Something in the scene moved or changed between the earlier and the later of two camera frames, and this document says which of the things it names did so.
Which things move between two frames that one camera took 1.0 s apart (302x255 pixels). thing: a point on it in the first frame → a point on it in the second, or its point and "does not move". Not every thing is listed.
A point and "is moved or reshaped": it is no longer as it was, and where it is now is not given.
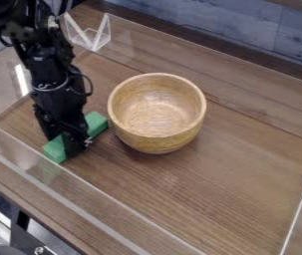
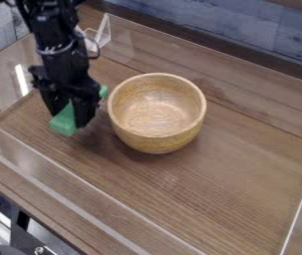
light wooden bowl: (156, 111) does not move
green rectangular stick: (54, 146) is moved or reshaped
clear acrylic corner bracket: (94, 39) does not move
